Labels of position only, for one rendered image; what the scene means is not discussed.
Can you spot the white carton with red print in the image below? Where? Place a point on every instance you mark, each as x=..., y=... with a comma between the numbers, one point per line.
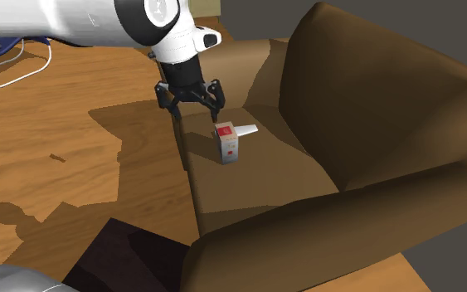
x=228, y=145

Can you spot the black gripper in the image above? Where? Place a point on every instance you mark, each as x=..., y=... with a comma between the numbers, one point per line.
x=181, y=72

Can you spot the flat white wedge piece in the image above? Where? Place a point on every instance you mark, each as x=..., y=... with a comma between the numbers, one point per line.
x=247, y=129

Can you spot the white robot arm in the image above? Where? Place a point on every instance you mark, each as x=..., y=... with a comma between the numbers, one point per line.
x=75, y=18

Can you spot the brown sofa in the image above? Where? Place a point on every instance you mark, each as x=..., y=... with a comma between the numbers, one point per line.
x=378, y=121

